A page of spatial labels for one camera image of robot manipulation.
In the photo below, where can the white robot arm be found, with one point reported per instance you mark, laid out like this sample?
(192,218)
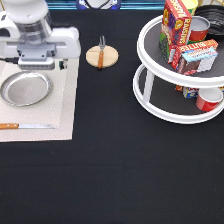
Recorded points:
(26,11)

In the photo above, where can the small carton lower tier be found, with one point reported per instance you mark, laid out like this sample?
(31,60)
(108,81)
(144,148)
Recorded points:
(190,92)

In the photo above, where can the wooden handled knife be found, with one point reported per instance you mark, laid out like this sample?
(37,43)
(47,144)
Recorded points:
(5,126)

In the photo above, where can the red can upper tier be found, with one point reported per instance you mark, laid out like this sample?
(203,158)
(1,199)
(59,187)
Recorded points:
(198,29)

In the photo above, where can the wooden handled fork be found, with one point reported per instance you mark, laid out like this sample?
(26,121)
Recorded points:
(102,43)

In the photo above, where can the red white bowl lower tier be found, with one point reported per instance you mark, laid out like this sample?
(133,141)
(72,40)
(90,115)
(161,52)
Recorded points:
(208,98)

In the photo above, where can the red butter box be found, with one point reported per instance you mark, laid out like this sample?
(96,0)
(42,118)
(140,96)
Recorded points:
(193,46)

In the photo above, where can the black bowl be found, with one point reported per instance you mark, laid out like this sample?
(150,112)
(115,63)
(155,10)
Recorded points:
(215,15)

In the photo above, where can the white two-tier turntable rack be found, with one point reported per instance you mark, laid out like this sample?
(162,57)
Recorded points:
(154,65)

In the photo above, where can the red raisins cereal box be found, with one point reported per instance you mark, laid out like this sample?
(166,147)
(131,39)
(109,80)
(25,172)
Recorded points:
(175,26)

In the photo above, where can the round silver metal plate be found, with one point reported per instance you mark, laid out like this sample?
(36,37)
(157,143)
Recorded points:
(25,88)

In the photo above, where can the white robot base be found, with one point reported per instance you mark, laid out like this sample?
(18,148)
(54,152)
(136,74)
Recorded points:
(98,4)

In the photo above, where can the beige woven placemat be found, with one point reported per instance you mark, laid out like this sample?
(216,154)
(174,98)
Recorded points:
(56,109)

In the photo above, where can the round wooden coaster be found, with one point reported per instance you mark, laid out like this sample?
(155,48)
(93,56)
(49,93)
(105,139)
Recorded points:
(110,56)

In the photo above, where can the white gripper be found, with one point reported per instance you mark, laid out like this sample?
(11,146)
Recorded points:
(35,46)

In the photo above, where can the blue white chocolate box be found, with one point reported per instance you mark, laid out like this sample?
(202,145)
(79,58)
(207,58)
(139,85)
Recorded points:
(196,61)

